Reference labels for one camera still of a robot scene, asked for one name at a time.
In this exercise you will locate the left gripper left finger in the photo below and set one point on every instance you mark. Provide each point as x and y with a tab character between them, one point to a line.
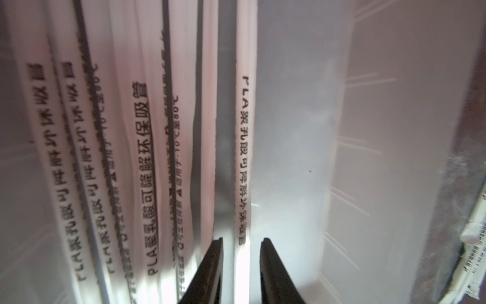
205	288

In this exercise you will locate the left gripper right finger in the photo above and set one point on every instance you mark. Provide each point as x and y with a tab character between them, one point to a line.
276	284

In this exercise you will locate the right pile wrapped straw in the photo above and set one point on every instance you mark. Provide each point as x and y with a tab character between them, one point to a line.
469	273

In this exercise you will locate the translucent plastic storage box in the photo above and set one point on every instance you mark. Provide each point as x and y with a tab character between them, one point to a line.
357	106

